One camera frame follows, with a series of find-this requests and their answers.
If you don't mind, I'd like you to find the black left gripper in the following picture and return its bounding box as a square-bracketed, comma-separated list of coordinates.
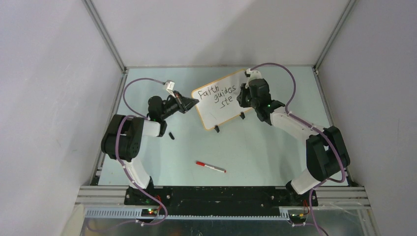
[159, 90, 198, 120]

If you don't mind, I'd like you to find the white whiteboard yellow frame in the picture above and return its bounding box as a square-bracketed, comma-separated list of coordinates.
[191, 69, 252, 130]

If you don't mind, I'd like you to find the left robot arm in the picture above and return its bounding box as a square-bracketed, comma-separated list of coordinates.
[101, 90, 199, 205]

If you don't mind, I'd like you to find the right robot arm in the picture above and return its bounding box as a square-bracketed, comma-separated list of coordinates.
[237, 79, 351, 206]

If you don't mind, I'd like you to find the red whiteboard marker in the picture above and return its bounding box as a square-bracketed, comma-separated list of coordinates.
[196, 161, 227, 173]

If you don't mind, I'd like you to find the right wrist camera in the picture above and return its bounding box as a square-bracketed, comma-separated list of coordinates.
[244, 68, 263, 89]

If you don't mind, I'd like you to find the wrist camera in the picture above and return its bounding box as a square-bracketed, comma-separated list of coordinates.
[244, 68, 263, 89]
[164, 80, 175, 97]

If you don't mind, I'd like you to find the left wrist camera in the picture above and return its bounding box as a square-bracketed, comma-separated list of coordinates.
[164, 80, 175, 97]

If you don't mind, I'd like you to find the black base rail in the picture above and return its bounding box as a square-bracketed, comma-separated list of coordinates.
[124, 186, 318, 217]

